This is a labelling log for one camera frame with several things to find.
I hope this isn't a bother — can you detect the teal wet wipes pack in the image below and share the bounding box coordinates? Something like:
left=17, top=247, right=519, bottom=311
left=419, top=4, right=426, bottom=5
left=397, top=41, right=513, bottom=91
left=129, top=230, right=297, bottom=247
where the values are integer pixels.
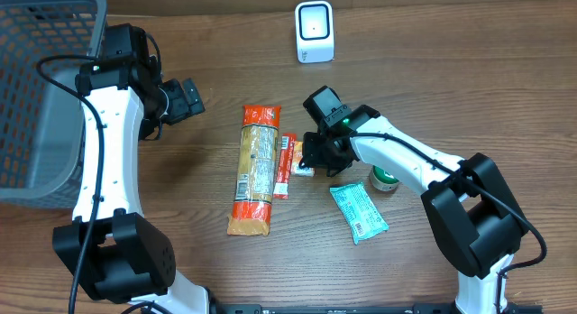
left=329, top=182, right=389, bottom=245

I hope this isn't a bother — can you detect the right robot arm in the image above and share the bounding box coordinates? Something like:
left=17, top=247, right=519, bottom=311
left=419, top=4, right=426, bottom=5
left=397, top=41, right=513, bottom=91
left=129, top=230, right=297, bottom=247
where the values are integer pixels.
left=302, top=104, right=530, bottom=313

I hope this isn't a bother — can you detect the green lid spice jar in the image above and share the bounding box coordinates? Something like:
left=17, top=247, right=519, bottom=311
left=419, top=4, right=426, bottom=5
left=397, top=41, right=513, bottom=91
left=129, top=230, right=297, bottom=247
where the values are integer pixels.
left=369, top=166, right=399, bottom=192

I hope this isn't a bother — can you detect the long orange pasta packet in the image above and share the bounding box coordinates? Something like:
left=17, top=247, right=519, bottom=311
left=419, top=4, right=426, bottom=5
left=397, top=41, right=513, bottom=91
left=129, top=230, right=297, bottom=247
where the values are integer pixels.
left=227, top=105, right=281, bottom=236

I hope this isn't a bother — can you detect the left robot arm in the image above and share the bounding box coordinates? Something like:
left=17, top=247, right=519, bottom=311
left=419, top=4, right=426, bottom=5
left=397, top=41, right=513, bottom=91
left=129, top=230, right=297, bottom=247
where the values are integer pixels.
left=44, top=49, right=219, bottom=313

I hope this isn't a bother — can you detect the white barcode scanner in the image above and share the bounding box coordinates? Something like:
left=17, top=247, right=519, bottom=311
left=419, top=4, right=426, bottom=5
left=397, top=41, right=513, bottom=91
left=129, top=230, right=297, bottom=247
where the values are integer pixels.
left=294, top=0, right=334, bottom=63

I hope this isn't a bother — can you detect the grey plastic mesh basket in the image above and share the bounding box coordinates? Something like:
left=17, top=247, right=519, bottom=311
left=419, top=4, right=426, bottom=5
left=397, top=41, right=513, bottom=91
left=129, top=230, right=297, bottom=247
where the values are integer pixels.
left=1, top=0, right=107, bottom=208

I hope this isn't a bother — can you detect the red snack stick packet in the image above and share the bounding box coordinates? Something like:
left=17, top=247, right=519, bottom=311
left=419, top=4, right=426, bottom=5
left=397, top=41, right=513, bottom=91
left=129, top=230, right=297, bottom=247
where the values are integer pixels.
left=273, top=133, right=297, bottom=199

